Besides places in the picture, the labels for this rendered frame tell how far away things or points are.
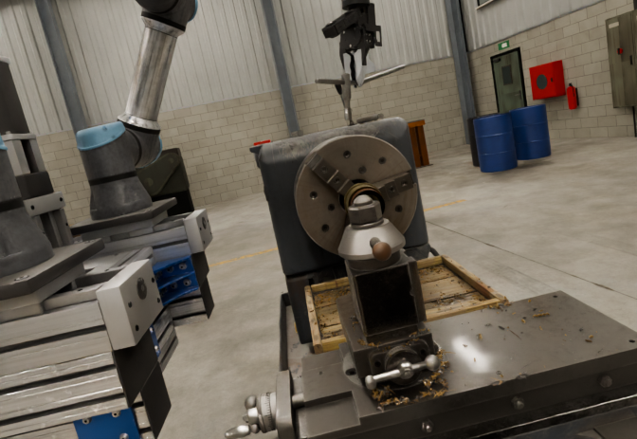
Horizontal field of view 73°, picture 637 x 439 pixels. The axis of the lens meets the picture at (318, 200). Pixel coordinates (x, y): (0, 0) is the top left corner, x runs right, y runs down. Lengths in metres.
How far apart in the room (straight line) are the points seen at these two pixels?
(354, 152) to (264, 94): 10.07
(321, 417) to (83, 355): 0.35
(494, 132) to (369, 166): 6.39
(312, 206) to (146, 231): 0.42
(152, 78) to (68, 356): 0.79
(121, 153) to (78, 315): 0.58
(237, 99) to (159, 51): 9.81
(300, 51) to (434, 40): 3.68
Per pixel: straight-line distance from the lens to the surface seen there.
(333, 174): 1.03
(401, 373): 0.50
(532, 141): 8.22
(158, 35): 1.28
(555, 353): 0.58
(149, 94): 1.29
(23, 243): 0.74
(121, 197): 1.17
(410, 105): 12.09
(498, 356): 0.57
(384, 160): 1.10
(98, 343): 0.70
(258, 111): 11.07
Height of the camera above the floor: 1.27
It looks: 9 degrees down
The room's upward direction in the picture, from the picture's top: 12 degrees counter-clockwise
